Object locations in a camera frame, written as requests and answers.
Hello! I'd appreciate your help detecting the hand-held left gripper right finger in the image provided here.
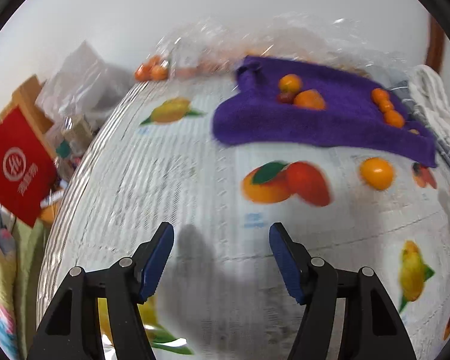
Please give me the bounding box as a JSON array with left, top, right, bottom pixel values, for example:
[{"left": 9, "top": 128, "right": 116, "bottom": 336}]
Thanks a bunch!
[{"left": 269, "top": 222, "right": 417, "bottom": 360}]

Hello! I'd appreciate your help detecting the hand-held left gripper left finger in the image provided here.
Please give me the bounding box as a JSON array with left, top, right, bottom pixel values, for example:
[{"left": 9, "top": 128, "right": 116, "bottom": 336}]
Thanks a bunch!
[{"left": 26, "top": 222, "right": 175, "bottom": 360}]

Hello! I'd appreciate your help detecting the grey checked cloth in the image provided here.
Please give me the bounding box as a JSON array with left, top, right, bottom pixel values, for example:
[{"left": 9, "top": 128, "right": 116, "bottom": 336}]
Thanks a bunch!
[{"left": 392, "top": 80, "right": 450, "bottom": 181}]

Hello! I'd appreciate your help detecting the fruit print tablecloth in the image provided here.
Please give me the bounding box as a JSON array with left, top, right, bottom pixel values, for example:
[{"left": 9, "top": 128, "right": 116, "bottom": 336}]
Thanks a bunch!
[{"left": 35, "top": 75, "right": 450, "bottom": 360}]

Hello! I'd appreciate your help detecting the white striped towel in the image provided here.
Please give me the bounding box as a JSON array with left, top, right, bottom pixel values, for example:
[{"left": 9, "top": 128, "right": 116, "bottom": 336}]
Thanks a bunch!
[{"left": 408, "top": 64, "right": 450, "bottom": 166}]

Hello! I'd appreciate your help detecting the purple towel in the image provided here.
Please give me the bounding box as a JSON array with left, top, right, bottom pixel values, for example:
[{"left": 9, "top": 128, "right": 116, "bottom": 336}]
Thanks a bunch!
[{"left": 211, "top": 55, "right": 437, "bottom": 168}]

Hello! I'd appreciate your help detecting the small beige box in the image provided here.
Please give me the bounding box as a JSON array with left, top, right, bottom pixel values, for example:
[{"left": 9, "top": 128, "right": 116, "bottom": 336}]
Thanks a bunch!
[{"left": 62, "top": 116, "right": 94, "bottom": 154}]

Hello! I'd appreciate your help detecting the pastel printed blanket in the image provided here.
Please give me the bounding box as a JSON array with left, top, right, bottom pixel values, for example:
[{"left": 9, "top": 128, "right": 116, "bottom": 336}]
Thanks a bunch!
[{"left": 0, "top": 200, "right": 46, "bottom": 360}]

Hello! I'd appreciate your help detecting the red paper bag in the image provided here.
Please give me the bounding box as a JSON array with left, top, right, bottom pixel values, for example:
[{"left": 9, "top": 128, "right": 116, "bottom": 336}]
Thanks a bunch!
[{"left": 0, "top": 105, "right": 59, "bottom": 229}]

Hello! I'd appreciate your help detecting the white plastic bag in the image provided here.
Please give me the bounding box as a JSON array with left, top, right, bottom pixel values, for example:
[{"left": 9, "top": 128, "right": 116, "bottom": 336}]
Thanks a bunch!
[{"left": 35, "top": 40, "right": 136, "bottom": 128}]

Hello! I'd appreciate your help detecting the cardboard box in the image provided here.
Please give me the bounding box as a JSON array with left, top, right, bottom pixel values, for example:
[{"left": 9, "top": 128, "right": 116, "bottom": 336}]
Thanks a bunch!
[{"left": 10, "top": 75, "right": 55, "bottom": 136}]

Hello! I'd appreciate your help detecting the small clear plastic bag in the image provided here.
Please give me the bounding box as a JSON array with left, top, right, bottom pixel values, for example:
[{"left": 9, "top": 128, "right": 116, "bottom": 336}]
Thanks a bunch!
[{"left": 135, "top": 32, "right": 211, "bottom": 82}]

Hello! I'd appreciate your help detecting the large clear plastic bag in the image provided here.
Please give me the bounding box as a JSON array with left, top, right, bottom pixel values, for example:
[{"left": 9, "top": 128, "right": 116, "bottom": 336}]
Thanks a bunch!
[{"left": 195, "top": 9, "right": 428, "bottom": 79}]

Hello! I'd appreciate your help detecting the brown wooden door frame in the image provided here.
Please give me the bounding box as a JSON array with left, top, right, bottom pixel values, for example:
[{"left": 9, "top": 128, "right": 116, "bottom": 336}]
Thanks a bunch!
[{"left": 424, "top": 13, "right": 446, "bottom": 77}]

